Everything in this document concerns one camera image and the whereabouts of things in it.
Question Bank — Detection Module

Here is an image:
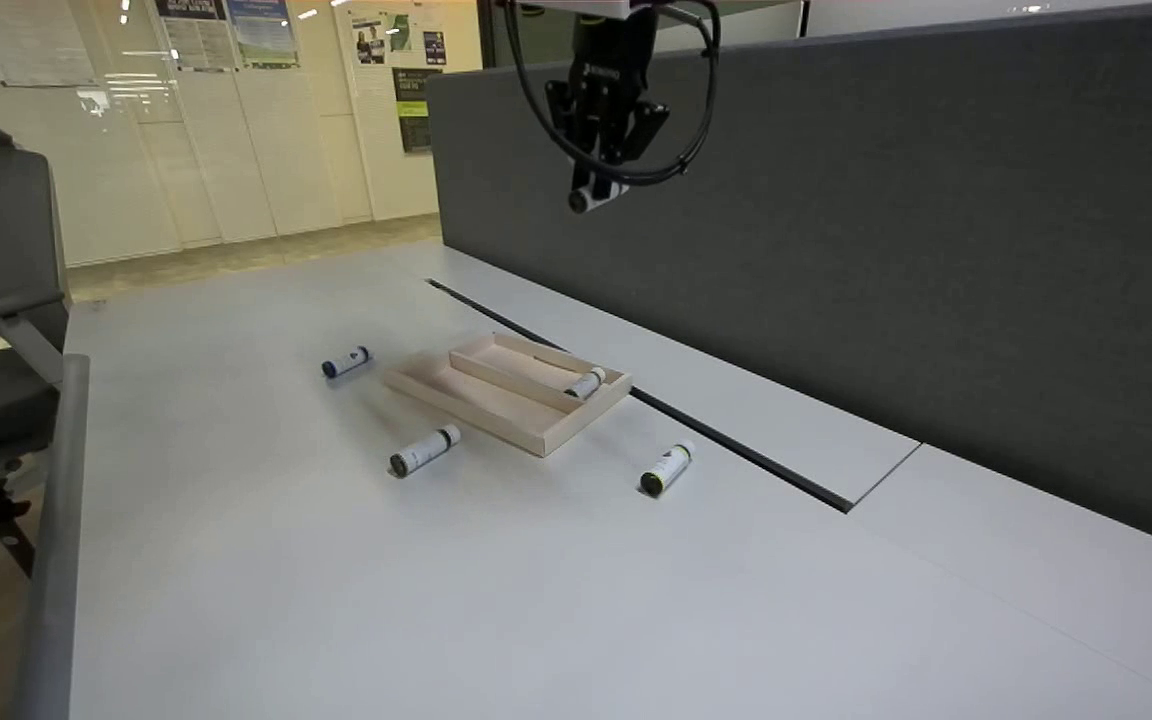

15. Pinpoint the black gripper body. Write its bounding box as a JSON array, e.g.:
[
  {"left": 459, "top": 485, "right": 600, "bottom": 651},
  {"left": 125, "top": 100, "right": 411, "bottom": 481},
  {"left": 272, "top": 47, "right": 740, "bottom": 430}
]
[{"left": 567, "top": 11, "right": 665, "bottom": 107}]

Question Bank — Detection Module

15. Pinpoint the small white bottle black cap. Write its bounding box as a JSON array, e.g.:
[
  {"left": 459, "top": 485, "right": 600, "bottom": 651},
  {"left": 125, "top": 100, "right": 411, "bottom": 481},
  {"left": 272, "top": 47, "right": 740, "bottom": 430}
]
[
  {"left": 559, "top": 363, "right": 612, "bottom": 407},
  {"left": 637, "top": 442, "right": 695, "bottom": 504},
  {"left": 390, "top": 421, "right": 465, "bottom": 485},
  {"left": 320, "top": 339, "right": 375, "bottom": 383}
]

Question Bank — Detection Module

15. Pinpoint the light wooden tray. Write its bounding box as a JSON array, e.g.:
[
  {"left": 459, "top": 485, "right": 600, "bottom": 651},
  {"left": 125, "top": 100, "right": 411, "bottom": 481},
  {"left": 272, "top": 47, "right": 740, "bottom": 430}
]
[{"left": 380, "top": 329, "right": 637, "bottom": 463}]

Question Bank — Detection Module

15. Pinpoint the large dark green poster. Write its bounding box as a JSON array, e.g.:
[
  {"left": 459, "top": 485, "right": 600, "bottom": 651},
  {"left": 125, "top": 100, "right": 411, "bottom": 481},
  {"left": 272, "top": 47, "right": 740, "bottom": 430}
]
[{"left": 394, "top": 64, "right": 443, "bottom": 155}]

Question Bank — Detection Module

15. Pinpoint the long grey fabric divider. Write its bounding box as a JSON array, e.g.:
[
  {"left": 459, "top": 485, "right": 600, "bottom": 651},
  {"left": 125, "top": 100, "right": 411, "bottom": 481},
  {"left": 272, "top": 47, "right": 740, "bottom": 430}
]
[{"left": 428, "top": 0, "right": 1152, "bottom": 563}]

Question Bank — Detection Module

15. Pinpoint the grey office chair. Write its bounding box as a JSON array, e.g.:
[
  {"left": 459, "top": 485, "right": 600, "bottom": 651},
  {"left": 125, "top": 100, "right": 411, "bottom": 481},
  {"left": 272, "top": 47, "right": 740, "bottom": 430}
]
[{"left": 0, "top": 64, "right": 78, "bottom": 625}]

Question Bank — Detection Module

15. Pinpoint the small photo wall poster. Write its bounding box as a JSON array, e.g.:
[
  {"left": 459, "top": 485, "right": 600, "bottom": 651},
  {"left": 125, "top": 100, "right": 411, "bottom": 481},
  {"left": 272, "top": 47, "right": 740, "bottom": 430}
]
[{"left": 347, "top": 11, "right": 394, "bottom": 67}]

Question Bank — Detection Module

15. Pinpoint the grey table cable flap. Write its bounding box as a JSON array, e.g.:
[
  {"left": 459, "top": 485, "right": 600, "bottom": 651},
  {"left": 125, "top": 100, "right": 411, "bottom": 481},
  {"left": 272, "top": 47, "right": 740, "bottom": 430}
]
[{"left": 426, "top": 243, "right": 930, "bottom": 520}]

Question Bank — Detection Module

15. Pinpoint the blue white wall poster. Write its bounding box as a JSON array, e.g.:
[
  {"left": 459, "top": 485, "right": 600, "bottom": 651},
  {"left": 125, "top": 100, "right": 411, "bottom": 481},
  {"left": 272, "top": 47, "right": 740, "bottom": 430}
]
[{"left": 229, "top": 0, "right": 303, "bottom": 71}]

